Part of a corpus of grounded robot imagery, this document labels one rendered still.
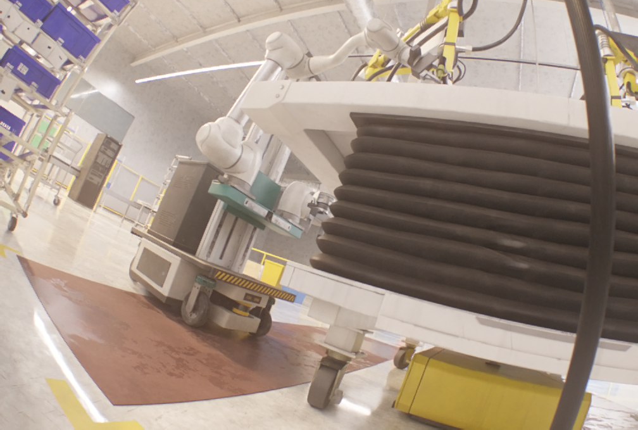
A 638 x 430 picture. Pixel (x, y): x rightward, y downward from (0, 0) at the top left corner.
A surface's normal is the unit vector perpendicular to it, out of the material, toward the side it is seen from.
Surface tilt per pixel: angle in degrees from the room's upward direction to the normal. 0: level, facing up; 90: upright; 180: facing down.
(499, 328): 90
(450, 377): 90
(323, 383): 71
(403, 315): 90
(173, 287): 90
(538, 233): 143
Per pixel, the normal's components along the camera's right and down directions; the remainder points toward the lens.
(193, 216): 0.80, 0.11
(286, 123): 0.24, 0.82
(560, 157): -0.50, 0.47
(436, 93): -0.41, -0.40
